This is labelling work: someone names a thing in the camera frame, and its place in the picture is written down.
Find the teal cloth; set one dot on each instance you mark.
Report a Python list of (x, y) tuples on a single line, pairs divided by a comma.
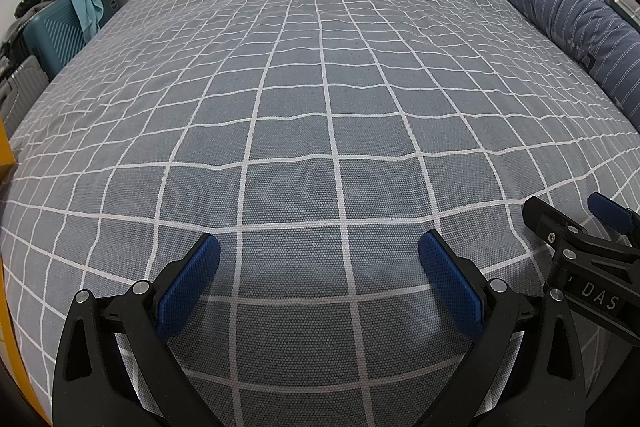
[(87, 7)]

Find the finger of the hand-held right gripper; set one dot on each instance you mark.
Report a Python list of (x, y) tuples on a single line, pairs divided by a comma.
[(542, 217), (607, 213)]

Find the blue striped pillow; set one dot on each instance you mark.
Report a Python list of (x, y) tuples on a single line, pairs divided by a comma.
[(575, 7)]

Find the grey checked bed sheet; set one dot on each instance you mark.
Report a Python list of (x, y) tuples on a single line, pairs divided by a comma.
[(325, 107)]

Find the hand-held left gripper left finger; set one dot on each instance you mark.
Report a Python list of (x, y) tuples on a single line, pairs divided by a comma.
[(187, 287)]

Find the teal suitcase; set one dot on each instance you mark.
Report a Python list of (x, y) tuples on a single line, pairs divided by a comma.
[(60, 32)]

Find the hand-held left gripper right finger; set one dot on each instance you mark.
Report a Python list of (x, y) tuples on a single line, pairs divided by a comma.
[(452, 289)]

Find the grey suitcase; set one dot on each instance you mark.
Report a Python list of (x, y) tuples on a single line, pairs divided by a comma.
[(20, 92)]

